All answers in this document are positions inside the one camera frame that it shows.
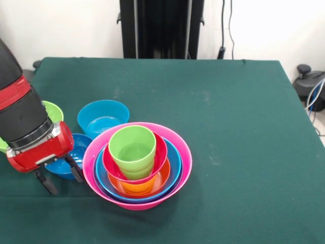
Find large green bowl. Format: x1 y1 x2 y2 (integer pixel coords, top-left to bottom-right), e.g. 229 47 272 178
0 101 64 155

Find orange bowl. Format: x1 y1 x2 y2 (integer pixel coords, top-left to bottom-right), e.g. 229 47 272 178
108 158 171 197

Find large pink bowl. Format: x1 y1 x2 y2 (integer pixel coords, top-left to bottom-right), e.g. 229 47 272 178
82 122 193 211

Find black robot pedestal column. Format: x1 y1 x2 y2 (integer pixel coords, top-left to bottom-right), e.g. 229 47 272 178
116 0 205 59

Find dark green table cloth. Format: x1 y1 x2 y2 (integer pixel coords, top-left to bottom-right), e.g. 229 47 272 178
0 57 325 244

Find small dark blue bowl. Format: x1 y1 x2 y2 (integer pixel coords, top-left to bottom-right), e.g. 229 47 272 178
45 133 93 181

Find blue and white cables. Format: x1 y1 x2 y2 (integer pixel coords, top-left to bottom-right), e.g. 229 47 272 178
306 78 325 112

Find black hanging cable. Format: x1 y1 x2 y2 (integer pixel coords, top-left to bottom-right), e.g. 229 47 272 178
217 0 235 59

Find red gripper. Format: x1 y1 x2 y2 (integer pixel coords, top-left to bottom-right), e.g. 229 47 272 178
6 121 85 195

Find large light blue bowl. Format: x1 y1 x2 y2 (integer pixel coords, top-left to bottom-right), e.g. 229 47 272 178
95 138 183 204

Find small crimson bowl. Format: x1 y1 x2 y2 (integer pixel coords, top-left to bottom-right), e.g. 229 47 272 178
102 133 169 184

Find green cup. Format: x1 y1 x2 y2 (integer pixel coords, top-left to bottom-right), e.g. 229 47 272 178
108 126 157 180

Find orange cup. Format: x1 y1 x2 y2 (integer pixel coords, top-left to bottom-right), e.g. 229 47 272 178
120 177 158 195

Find translucent blue ribbed bowl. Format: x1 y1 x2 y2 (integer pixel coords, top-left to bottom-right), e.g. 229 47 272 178
77 100 130 140

